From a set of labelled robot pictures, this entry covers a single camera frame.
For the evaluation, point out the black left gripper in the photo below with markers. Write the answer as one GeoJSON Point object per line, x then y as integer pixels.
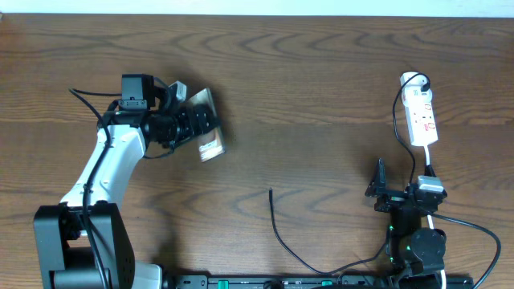
{"type": "Point", "coordinates": [190, 127]}

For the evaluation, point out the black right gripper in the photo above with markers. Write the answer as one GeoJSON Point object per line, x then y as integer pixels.
{"type": "Point", "coordinates": [377, 187]}

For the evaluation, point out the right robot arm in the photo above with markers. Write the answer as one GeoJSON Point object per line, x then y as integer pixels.
{"type": "Point", "coordinates": [416, 251]}

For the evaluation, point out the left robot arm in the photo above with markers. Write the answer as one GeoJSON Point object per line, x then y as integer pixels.
{"type": "Point", "coordinates": [82, 242]}

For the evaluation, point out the white power strip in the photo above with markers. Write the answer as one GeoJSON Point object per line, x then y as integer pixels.
{"type": "Point", "coordinates": [416, 97]}

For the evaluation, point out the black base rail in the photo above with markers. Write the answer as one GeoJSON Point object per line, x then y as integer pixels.
{"type": "Point", "coordinates": [350, 280]}

